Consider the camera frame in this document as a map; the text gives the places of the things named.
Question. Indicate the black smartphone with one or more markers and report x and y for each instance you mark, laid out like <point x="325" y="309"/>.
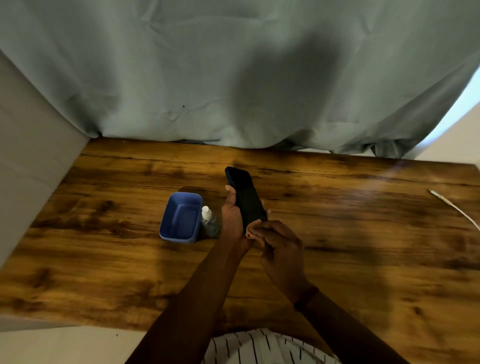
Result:
<point x="245" y="197"/>

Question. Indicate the person's right forearm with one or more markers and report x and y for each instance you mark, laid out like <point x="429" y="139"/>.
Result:
<point x="345" y="330"/>

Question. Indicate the white striped shirt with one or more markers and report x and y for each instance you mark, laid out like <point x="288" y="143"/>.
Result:
<point x="262" y="348"/>

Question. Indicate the person's left hand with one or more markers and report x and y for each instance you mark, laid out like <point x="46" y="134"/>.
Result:
<point x="231" y="225"/>

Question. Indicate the person's left thumb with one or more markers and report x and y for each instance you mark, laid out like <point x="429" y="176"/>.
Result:
<point x="230" y="197"/>

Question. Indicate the small clear spray bottle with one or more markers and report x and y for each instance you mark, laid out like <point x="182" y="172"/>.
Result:
<point x="209" y="222"/>

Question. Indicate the grey-green curtain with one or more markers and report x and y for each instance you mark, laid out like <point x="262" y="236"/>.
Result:
<point x="240" y="71"/>

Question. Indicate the person's right fingers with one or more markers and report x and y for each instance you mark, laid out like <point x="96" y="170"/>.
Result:
<point x="264" y="232"/>

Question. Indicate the blue plastic container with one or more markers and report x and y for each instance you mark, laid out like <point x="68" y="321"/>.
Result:
<point x="181" y="217"/>

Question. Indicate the person's right hand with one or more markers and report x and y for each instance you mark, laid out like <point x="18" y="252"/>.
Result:
<point x="283" y="255"/>

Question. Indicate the dark wristband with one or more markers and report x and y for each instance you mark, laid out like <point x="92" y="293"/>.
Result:
<point x="305" y="298"/>

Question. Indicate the person's left forearm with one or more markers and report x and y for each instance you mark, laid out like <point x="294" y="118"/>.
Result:
<point x="195" y="303"/>

